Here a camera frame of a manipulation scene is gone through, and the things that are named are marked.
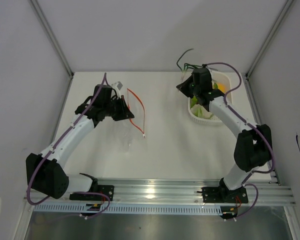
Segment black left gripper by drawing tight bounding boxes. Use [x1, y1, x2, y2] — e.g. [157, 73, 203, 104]
[103, 95, 135, 122]

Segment clear orange-zipper zip bag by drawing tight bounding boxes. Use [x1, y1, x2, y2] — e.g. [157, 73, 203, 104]
[111, 81, 146, 154]

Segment white cauliflower with green leaves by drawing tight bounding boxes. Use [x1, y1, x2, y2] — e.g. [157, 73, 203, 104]
[190, 96, 213, 119]

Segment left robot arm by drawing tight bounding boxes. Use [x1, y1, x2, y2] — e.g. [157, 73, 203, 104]
[26, 81, 135, 200]

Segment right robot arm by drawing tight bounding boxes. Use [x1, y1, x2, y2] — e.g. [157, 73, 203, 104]
[176, 67, 273, 204]

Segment orange fruit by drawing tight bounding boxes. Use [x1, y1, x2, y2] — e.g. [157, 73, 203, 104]
[215, 82, 228, 94]

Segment white perforated plastic basket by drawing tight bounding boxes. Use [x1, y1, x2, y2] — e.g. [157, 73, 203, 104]
[187, 70, 231, 126]

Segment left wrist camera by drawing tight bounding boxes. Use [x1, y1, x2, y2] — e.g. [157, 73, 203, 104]
[111, 81, 123, 98]

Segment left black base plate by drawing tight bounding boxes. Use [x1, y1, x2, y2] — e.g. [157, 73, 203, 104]
[69, 185, 115, 201]

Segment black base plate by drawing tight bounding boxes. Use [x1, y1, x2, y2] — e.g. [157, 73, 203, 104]
[69, 185, 115, 201]
[201, 186, 249, 204]

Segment aluminium mounting rail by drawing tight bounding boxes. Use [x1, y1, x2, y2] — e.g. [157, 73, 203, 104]
[23, 177, 297, 207]

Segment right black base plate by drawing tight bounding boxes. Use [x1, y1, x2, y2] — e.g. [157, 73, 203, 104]
[201, 186, 249, 204]

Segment left aluminium frame post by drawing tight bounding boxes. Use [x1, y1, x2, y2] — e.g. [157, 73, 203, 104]
[28, 0, 74, 78]

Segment aluminium frame post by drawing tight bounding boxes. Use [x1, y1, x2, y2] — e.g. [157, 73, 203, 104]
[245, 0, 296, 80]
[28, 0, 74, 78]

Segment slotted white cable duct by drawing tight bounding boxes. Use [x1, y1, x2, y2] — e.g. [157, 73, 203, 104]
[34, 202, 222, 216]

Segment right aluminium frame post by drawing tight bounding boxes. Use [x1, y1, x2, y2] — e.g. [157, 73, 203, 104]
[245, 0, 296, 80]

